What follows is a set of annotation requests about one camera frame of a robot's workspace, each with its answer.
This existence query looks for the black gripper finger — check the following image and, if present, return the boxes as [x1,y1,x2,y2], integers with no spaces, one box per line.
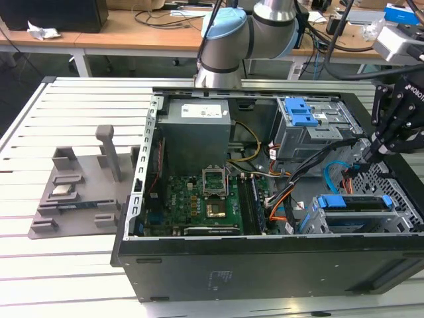
[376,102,424,162]
[362,83,403,163]

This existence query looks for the metal disk bay cage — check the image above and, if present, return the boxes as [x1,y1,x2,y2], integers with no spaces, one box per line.
[296,193,415,235]

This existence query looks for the blue plastic drive latch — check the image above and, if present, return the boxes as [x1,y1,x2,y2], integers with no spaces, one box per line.
[284,97,319,127]

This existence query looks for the blue cardboard box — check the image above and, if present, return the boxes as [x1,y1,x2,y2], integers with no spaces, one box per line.
[384,3,424,26]

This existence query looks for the metal optical drive cage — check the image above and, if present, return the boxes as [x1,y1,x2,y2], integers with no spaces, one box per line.
[271,97,364,162]

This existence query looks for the small black cube box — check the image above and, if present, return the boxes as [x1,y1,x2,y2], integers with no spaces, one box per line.
[326,17,348,36]

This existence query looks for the gray flat box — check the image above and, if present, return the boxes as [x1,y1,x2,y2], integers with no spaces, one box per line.
[347,9,387,25]

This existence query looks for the installed RAM stick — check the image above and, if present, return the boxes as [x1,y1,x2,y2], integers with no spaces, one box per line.
[246,175,268,233]

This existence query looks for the black RAM slot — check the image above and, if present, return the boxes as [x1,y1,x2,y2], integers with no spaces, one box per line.
[237,177,254,233]

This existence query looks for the metal socket cover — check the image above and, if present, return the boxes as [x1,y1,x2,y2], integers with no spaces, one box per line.
[201,167,230,199]

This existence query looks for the gray power supply unit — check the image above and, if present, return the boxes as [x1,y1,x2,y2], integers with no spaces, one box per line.
[157,99,231,175]

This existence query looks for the black PC case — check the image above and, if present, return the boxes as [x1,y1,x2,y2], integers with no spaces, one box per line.
[111,86,424,303]

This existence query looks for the CPU socket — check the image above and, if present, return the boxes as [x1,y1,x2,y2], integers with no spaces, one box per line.
[204,198,229,220]

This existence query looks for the black graphics card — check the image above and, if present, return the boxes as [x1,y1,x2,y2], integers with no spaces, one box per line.
[184,225,242,237]

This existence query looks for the green motherboard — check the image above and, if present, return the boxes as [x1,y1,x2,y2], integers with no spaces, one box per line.
[144,174,266,237]

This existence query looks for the brown cardboard box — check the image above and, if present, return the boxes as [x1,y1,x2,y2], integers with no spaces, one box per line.
[107,0,166,11]

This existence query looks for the wooden desk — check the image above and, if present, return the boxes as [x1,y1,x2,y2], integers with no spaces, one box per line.
[0,9,424,67]

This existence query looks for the gray parts rack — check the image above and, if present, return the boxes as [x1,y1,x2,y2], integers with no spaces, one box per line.
[26,125,140,240]

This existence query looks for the blue RAM stick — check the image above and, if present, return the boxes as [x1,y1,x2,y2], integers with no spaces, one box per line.
[58,201,100,210]

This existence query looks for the silver CPU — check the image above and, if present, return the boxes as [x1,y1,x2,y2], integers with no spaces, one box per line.
[52,184,76,197]

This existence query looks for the large black computer tower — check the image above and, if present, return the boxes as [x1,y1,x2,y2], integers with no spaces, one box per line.
[0,0,109,34]

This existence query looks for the crumpled white paper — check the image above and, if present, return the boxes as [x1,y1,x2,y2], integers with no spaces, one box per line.
[26,21,62,41]

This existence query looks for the power wire with black connector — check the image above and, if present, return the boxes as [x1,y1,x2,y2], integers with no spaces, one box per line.
[343,162,370,195]

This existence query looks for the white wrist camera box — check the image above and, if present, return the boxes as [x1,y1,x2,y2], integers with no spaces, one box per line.
[373,23,424,64]

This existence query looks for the black cable bundle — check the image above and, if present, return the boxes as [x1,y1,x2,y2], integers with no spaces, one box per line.
[264,137,362,206]

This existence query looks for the blue data wire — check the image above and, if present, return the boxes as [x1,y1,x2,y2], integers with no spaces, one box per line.
[323,160,360,195]

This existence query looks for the yellow wires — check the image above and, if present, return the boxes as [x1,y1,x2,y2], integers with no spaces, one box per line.
[228,121,262,163]

